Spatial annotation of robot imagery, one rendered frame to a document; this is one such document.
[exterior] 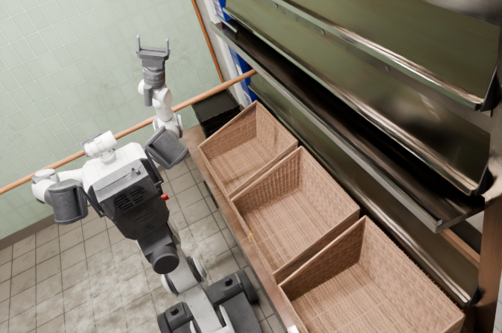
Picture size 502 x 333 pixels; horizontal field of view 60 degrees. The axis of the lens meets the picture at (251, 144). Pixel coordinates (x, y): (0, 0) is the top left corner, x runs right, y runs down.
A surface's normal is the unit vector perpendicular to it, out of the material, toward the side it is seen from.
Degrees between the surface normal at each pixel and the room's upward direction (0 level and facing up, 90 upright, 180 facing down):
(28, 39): 90
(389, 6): 70
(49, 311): 0
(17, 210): 90
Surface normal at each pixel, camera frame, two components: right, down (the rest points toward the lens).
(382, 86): -0.92, 0.16
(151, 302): -0.27, -0.75
